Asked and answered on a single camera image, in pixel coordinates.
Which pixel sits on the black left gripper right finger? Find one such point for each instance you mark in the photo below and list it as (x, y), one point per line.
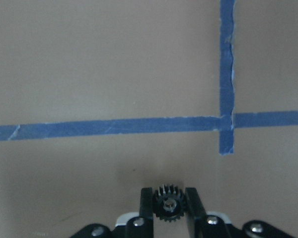
(202, 224)

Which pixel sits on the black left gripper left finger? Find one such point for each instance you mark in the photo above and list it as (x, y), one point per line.
(135, 226)

